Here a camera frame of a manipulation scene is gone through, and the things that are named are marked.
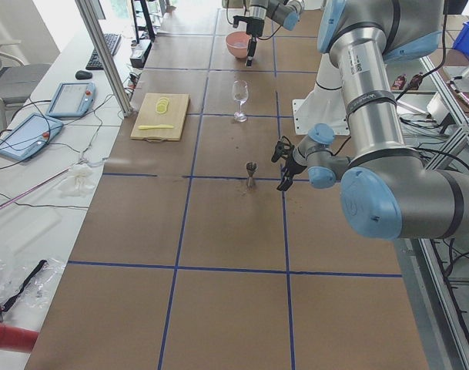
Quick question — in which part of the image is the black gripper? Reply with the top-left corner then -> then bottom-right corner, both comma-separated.
246,16 -> 264,67
276,153 -> 306,191

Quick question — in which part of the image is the steel double jigger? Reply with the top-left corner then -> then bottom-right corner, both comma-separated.
246,162 -> 257,190

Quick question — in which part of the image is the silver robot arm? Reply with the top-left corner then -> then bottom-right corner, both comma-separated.
279,1 -> 469,240
245,0 -> 305,67

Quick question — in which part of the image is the clear wine glass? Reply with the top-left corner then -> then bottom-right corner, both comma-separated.
232,80 -> 249,123

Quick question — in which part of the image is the pink bowl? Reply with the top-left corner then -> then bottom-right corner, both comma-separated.
225,31 -> 251,59

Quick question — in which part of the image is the bamboo cutting board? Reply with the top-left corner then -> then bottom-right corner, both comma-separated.
130,93 -> 189,141

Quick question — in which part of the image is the yellow plastic knife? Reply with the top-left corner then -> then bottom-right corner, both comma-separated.
138,124 -> 175,130

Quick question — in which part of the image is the black keyboard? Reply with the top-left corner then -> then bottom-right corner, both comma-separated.
85,32 -> 122,71

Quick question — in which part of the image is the black computer mouse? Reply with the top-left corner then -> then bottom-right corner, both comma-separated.
75,70 -> 93,80

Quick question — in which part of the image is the far teach pendant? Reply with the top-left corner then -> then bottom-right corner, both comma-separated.
46,82 -> 95,119

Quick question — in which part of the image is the teach pendant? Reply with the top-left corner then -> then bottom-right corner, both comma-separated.
0,113 -> 63,161
46,82 -> 95,119

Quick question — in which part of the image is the white crumpled cloth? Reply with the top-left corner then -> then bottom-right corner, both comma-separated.
56,164 -> 95,197

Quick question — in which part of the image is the near teach pendant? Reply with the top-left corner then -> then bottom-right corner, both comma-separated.
0,113 -> 63,161

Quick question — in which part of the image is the grey office chair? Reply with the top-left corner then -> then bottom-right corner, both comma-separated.
0,39 -> 51,128

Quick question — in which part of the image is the clear plastic bag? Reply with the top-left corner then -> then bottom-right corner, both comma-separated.
0,248 -> 66,322

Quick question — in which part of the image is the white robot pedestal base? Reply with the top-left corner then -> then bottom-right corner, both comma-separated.
293,54 -> 350,136

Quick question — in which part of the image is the black cable box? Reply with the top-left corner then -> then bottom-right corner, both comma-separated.
129,39 -> 152,69

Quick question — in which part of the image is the aluminium frame post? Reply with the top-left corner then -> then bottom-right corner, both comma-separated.
75,0 -> 133,117

